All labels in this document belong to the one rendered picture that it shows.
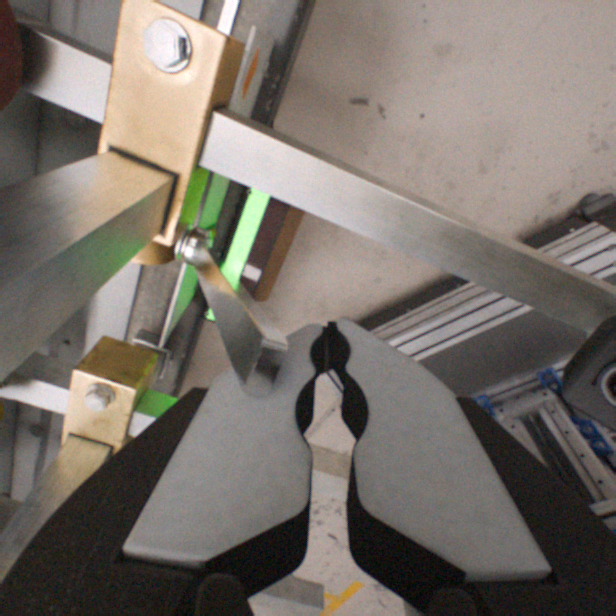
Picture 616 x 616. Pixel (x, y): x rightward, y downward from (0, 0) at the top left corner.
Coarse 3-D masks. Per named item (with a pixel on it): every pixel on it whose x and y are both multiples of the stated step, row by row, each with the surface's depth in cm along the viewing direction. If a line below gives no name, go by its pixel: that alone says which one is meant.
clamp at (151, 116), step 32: (128, 0) 18; (128, 32) 19; (192, 32) 19; (224, 32) 23; (128, 64) 20; (192, 64) 20; (224, 64) 20; (128, 96) 20; (160, 96) 20; (192, 96) 20; (224, 96) 23; (128, 128) 21; (160, 128) 21; (192, 128) 21; (160, 160) 22; (192, 160) 22; (192, 192) 24; (160, 256) 26
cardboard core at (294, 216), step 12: (288, 216) 104; (300, 216) 106; (288, 228) 106; (276, 240) 107; (288, 240) 108; (276, 252) 109; (276, 264) 112; (264, 276) 113; (276, 276) 115; (264, 288) 115; (264, 300) 118
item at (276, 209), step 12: (276, 204) 40; (264, 216) 40; (276, 216) 40; (264, 228) 41; (276, 228) 41; (264, 240) 42; (252, 252) 42; (264, 252) 42; (252, 264) 43; (252, 276) 44; (252, 288) 45
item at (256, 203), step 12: (252, 192) 39; (252, 204) 40; (264, 204) 40; (252, 216) 41; (240, 228) 41; (252, 228) 41; (240, 240) 42; (252, 240) 42; (240, 252) 42; (228, 264) 43; (240, 264) 43
